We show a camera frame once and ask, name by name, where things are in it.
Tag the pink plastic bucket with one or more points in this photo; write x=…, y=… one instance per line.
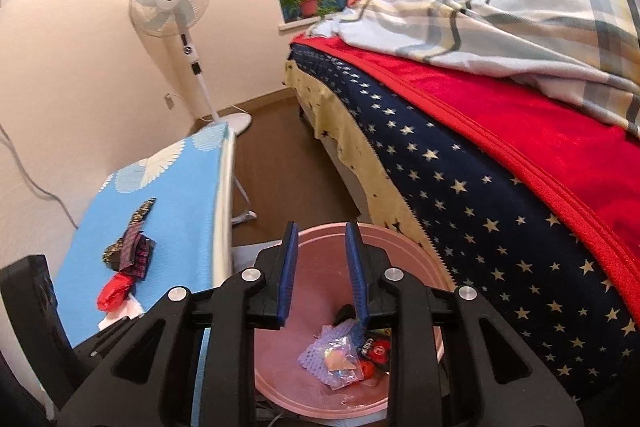
x=310, y=267

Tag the clear plastic wrapper trash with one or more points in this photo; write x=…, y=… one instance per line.
x=317, y=349

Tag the yellow star sheet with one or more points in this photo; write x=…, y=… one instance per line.
x=350, y=147

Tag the blue ironing board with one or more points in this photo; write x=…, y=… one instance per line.
x=225, y=217

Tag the plaid duvet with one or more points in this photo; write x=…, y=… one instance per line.
x=500, y=22

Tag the gold black snack wrapper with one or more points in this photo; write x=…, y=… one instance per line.
x=112, y=253
x=140, y=213

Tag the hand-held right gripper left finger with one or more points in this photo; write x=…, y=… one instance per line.
x=287, y=277

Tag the white window sill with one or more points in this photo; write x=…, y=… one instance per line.
x=292, y=26

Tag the red blanket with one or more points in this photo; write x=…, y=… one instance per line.
x=550, y=132

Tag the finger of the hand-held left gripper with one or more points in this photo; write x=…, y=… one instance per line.
x=105, y=339

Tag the grey bed frame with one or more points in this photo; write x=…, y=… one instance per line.
x=340, y=167

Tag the black wrapper with red label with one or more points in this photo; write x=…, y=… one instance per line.
x=377, y=347

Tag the dark patterned cloth scrap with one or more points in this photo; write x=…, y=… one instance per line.
x=135, y=252

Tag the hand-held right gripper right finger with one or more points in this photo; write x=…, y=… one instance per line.
x=357, y=277

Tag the white tissue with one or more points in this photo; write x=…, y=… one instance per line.
x=122, y=309

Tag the red plastic bag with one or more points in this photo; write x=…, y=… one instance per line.
x=114, y=292

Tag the clear plastic bag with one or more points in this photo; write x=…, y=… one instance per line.
x=340, y=359

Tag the small red scrap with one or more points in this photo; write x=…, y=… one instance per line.
x=368, y=369

